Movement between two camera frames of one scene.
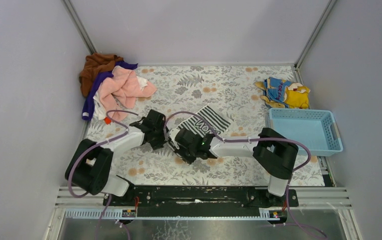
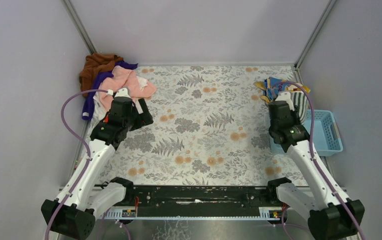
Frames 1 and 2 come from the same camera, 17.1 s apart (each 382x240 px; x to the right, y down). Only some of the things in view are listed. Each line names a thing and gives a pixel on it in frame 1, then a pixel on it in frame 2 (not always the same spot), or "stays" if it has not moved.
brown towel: (94, 63) stays
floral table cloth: (228, 89) stays
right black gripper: (178, 149) → (280, 108)
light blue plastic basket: (317, 129) stays
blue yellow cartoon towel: (280, 93) stays
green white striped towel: (206, 122) → (299, 99)
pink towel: (123, 88) stays
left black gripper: (159, 138) → (139, 115)
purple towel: (98, 77) stays
